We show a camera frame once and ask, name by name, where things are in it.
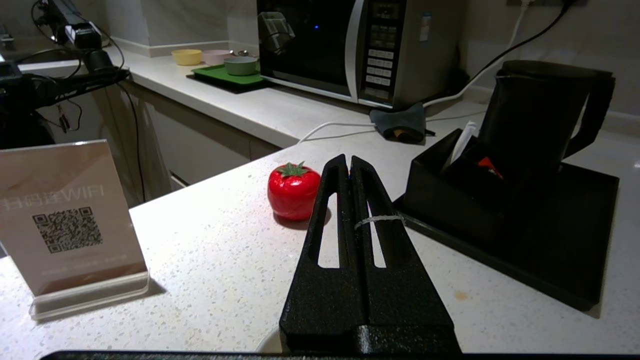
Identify green board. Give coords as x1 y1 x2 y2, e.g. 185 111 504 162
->
192 64 266 87

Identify white stick sachet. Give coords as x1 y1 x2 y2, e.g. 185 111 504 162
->
440 121 480 173

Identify red sachet packet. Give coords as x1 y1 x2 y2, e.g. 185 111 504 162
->
477 156 504 180

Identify pink bowl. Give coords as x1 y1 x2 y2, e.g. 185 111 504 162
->
201 49 233 66

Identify white power cable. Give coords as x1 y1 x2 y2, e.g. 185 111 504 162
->
297 0 531 146

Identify grey blue rag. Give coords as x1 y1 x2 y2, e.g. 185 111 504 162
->
370 102 436 145

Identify black compartment organizer box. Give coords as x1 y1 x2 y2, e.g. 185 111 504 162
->
402 129 508 246

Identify large black serving tray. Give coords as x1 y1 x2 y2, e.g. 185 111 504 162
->
392 160 620 312

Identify silver microwave oven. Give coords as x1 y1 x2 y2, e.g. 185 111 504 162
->
256 0 463 110

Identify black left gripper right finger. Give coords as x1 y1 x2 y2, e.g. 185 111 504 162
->
350 155 462 354

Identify white kitchen base cabinet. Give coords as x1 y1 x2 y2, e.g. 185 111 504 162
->
92 82 281 208

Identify red tomato toy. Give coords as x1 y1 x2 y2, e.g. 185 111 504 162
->
267 161 322 222

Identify black electric kettle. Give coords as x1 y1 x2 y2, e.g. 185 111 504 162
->
477 60 617 187

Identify black wall power cable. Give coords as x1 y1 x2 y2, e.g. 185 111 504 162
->
467 0 576 88

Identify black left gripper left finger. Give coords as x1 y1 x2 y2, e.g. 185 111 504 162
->
279 153 367 354

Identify beige QR code sign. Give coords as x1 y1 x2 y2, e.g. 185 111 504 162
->
0 139 151 321

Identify yellow bowl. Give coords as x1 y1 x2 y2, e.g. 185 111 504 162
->
171 49 203 66

